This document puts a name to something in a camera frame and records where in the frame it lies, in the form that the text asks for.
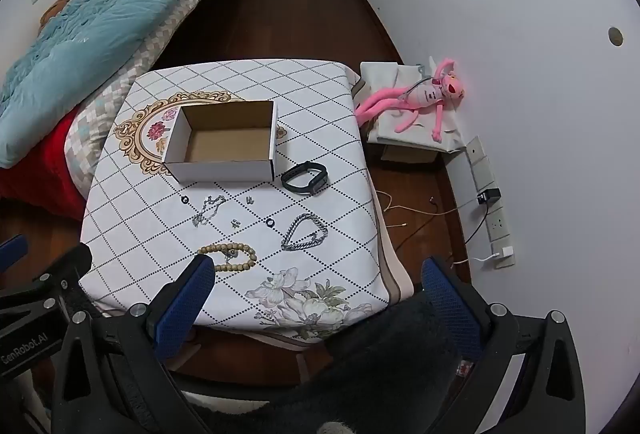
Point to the red cloth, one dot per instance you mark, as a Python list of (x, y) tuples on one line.
[(35, 174)]

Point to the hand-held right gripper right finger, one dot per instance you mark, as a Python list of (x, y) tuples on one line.
[(450, 304)]

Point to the pink panther plush toy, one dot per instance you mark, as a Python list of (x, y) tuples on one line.
[(425, 95)]

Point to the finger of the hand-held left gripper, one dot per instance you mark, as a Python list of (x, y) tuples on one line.
[(12, 250), (60, 271)]

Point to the light blue quilt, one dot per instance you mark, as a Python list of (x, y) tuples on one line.
[(100, 39)]

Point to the black charger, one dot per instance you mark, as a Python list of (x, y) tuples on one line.
[(489, 196)]

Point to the white charger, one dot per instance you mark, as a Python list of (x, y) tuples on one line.
[(506, 252)]

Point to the checkered bed mattress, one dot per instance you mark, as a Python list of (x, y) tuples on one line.
[(150, 44)]

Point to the white wall outlet strip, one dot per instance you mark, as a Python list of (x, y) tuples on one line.
[(482, 169)]

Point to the white cardboard box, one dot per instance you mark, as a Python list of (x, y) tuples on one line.
[(225, 169)]

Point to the white cloth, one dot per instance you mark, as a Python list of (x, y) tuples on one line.
[(385, 124)]

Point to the black smart band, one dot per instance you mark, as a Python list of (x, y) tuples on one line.
[(319, 175)]

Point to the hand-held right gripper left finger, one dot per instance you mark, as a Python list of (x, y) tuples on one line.
[(182, 309)]

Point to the brown object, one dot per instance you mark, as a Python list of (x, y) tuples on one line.
[(54, 9)]

